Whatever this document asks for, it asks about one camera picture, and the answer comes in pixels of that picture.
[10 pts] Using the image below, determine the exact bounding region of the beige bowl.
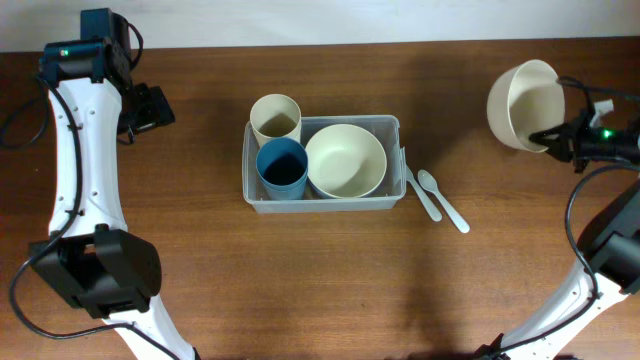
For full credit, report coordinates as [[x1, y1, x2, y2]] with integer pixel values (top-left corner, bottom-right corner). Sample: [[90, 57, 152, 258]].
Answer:
[[487, 59, 565, 153], [305, 124, 388, 198]]

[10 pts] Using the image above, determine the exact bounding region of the white plastic spoon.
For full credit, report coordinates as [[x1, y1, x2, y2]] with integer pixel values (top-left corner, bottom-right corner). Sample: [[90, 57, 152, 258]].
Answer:
[[418, 169, 470, 234]]

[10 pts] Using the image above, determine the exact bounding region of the white plastic fork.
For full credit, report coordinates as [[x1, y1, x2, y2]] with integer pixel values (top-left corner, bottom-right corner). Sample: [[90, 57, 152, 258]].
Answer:
[[405, 165, 442, 222]]

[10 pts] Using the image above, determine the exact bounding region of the blue cup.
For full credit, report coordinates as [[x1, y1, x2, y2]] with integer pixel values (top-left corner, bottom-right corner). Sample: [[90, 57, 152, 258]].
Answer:
[[256, 137, 309, 191], [262, 178, 307, 201]]

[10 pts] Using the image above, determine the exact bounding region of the blue bowl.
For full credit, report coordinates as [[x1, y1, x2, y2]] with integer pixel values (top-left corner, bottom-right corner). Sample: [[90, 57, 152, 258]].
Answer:
[[308, 182, 380, 199]]

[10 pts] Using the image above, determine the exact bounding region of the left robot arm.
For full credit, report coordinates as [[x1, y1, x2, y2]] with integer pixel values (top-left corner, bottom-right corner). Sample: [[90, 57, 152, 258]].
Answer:
[[27, 8, 199, 359]]

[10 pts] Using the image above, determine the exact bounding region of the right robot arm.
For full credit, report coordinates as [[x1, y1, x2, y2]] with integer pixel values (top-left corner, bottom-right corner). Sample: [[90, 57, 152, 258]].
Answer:
[[474, 108, 639, 360]]

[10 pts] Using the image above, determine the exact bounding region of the clear plastic storage container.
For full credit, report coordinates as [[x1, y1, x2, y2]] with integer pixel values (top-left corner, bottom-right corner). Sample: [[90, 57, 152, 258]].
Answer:
[[242, 115, 406, 214]]

